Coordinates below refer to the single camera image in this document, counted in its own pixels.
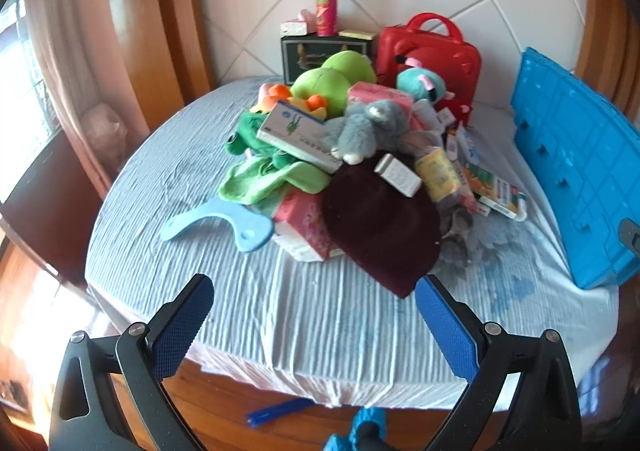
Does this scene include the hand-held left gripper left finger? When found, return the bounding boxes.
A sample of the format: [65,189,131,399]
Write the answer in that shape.
[48,273,216,451]

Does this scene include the yellow snack packet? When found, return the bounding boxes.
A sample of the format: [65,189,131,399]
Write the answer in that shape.
[415,147,462,202]

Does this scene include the teal plush toy pink bow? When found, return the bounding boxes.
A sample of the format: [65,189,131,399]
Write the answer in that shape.
[396,67,457,104]

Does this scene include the light blue plastic hanger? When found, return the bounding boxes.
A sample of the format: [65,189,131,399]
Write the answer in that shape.
[161,196,275,253]

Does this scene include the orange yellow plush toy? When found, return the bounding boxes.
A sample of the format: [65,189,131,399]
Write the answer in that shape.
[257,84,328,119]

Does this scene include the blue plastic crate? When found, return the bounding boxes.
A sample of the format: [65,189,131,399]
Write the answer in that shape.
[510,47,640,291]

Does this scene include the small pink tissue box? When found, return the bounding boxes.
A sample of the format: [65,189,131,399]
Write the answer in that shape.
[280,10,317,36]

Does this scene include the grey plush rabbit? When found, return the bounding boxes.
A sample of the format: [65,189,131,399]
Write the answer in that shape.
[320,98,413,166]

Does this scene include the white blue medicine box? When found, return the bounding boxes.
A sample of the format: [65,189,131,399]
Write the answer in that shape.
[256,100,346,174]

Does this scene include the light green cloth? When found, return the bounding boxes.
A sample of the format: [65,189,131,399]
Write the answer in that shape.
[217,157,333,204]

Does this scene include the red hard-shell suitcase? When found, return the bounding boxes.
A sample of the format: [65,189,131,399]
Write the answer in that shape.
[376,12,482,107]

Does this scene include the green frog plush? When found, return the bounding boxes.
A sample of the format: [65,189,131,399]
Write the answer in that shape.
[227,111,296,169]

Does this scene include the black gift box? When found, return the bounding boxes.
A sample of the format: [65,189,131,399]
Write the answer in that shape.
[280,34,373,84]

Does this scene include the dark wooden cabinet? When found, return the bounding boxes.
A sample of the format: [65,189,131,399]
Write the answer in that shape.
[0,131,108,289]

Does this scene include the pink yellow chips can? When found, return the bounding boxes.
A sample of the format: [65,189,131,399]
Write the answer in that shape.
[314,0,341,37]

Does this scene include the red plush toy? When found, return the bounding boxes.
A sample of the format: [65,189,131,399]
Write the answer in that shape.
[435,91,475,124]

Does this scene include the blue pen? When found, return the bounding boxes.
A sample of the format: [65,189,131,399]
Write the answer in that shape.
[245,398,317,428]

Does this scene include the maroon knit hat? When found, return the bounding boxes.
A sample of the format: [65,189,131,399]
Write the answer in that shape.
[321,154,443,299]

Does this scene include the large green plush toy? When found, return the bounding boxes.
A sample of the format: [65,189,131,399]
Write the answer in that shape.
[290,50,378,114]

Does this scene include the pink flower tissue pack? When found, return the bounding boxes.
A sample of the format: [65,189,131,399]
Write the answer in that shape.
[272,191,346,262]

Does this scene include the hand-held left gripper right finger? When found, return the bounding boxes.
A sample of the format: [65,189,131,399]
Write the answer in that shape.
[415,275,583,451]

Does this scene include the wooden headboard frame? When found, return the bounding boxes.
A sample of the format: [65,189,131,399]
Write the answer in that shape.
[102,0,640,132]

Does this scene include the small white grey box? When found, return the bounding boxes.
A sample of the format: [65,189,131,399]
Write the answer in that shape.
[374,154,423,197]

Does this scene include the blue shoe cover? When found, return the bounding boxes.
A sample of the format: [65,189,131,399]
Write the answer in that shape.
[322,407,388,451]

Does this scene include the pink curtain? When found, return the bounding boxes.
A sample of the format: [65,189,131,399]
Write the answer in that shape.
[22,0,156,182]

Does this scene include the orange green medicine box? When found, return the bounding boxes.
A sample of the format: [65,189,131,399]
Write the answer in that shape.
[460,164,528,222]

